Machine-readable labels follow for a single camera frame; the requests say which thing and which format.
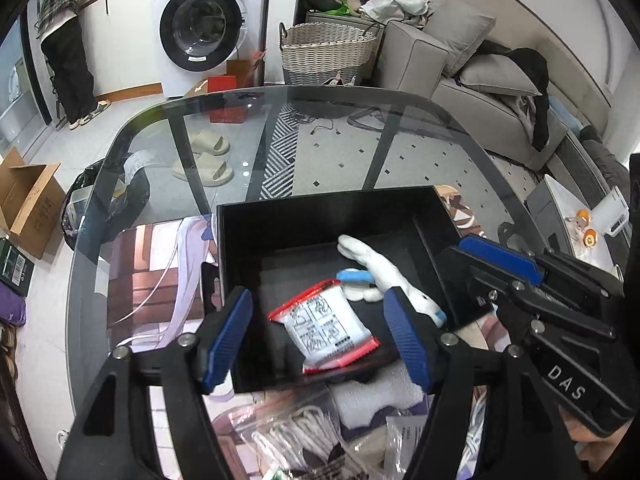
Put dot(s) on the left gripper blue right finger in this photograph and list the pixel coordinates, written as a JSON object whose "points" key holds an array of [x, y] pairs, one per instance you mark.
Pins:
{"points": [[397, 312]]}

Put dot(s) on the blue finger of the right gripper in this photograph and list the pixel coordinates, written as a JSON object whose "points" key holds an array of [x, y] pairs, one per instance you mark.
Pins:
{"points": [[504, 258]]}

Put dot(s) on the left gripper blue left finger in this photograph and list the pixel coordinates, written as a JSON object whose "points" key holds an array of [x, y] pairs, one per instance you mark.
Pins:
{"points": [[221, 335]]}

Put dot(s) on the red white wipes packet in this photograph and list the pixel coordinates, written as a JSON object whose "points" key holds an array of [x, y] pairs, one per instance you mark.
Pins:
{"points": [[327, 332]]}

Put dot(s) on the white medicine sachet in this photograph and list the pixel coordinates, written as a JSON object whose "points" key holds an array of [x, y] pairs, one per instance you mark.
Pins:
{"points": [[403, 434]]}

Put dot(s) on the white foam wrap piece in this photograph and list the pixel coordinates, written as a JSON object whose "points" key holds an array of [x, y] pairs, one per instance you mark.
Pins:
{"points": [[390, 387]]}

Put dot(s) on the black trash bag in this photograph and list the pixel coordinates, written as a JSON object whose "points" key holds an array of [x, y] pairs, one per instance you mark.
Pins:
{"points": [[130, 195]]}

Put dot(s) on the beige slipper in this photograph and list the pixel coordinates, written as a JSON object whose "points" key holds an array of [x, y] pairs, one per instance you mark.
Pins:
{"points": [[213, 170], [209, 142]]}

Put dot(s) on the grey cushion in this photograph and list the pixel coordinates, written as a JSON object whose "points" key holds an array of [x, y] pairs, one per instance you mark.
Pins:
{"points": [[496, 74]]}

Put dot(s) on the black jacket on sofa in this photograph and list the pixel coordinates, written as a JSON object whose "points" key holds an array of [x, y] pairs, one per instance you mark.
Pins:
{"points": [[531, 104]]}

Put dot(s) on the purple rolled mat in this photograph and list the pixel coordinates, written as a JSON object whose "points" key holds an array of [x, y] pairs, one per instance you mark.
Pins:
{"points": [[12, 307]]}

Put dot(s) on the dark green box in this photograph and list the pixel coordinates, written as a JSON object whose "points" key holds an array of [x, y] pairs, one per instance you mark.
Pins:
{"points": [[15, 268]]}

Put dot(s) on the grey sofa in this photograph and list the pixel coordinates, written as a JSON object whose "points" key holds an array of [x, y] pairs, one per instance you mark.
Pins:
{"points": [[426, 61]]}

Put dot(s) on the brown cardboard box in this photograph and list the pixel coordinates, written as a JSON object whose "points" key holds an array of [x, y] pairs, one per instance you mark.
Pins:
{"points": [[31, 201]]}

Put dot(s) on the small red box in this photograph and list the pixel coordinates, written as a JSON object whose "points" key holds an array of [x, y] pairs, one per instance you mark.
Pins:
{"points": [[225, 113]]}

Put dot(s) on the woven wicker basket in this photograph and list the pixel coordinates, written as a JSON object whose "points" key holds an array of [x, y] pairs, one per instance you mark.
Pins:
{"points": [[322, 52]]}

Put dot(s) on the pile of clothes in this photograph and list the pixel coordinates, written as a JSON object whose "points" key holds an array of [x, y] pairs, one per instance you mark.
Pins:
{"points": [[414, 12]]}

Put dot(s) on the white washing machine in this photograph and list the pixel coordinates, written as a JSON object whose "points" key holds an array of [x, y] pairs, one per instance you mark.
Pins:
{"points": [[197, 38]]}

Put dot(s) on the person in black trousers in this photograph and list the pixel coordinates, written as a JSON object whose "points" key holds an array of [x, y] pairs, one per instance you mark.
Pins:
{"points": [[60, 36]]}

